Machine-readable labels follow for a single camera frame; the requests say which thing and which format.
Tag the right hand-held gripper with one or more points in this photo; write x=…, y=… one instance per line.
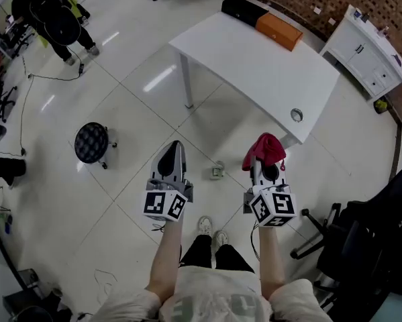
x=274, y=206

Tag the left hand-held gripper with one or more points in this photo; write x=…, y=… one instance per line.
x=160, y=203

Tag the red cleaning cloth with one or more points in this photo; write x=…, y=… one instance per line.
x=264, y=148

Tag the person's left forearm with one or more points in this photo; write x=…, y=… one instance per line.
x=165, y=263

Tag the person's right forearm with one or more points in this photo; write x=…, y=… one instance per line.
x=271, y=263

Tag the person's white left shoe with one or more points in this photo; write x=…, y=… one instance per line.
x=205, y=226

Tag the person's white shoe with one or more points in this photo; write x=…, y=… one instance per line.
x=205, y=226
x=220, y=240

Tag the person's white right shoe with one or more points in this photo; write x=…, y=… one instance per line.
x=220, y=240

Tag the person's left leg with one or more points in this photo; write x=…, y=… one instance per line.
x=197, y=252

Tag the person's leg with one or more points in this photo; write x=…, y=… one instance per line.
x=197, y=252
x=234, y=260

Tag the black round stool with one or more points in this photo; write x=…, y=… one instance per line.
x=91, y=143

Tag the person's right leg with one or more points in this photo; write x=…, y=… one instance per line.
x=234, y=260

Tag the black office chair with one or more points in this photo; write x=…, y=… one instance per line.
x=361, y=247

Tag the white table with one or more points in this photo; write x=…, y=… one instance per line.
x=254, y=62

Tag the person's torso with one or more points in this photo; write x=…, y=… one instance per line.
x=214, y=297

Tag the small yellow-green container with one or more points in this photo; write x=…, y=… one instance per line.
x=380, y=106

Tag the orange box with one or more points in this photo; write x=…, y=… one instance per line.
x=279, y=32

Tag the white cabinet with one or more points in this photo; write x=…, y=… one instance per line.
x=361, y=52

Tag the black box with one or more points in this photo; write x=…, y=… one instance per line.
x=244, y=10

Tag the small purple item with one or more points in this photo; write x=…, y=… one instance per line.
x=398, y=59

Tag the yellow-green cloth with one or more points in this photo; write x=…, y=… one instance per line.
x=72, y=5

